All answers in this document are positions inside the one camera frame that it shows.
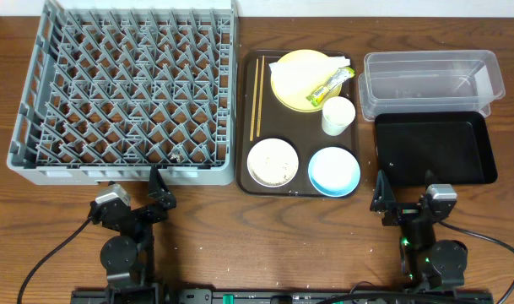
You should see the light blue bowl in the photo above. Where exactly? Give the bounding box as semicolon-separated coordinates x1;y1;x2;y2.
307;147;361;198

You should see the dark brown serving tray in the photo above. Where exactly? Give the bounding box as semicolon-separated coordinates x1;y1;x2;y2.
235;50;359;198

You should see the yellow round plate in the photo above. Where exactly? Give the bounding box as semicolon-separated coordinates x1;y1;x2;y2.
269;50;337;113

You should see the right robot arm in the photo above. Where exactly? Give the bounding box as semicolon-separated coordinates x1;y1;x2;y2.
370;170;468;293

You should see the white paper napkin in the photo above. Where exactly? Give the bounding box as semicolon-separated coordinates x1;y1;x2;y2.
270;57;351;97

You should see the clear plastic bin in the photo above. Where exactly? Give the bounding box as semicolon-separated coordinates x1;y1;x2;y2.
358;50;506;122

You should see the green yellow snack wrapper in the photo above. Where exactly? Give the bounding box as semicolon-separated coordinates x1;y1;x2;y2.
306;66;355;106

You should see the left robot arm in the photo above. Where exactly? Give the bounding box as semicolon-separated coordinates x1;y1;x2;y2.
90;166;176;290

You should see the black rectangular tray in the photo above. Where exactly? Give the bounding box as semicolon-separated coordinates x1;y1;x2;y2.
374;111;498;187

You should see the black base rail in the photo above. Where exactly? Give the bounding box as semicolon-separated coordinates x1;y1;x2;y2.
70;288;493;304

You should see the grey dishwasher rack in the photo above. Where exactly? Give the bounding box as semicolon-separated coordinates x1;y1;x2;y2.
7;1;238;186

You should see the white cup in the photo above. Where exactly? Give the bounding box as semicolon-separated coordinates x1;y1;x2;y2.
322;96;356;136

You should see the right black cable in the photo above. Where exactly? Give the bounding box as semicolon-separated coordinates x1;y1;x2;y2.
437;220;514;304

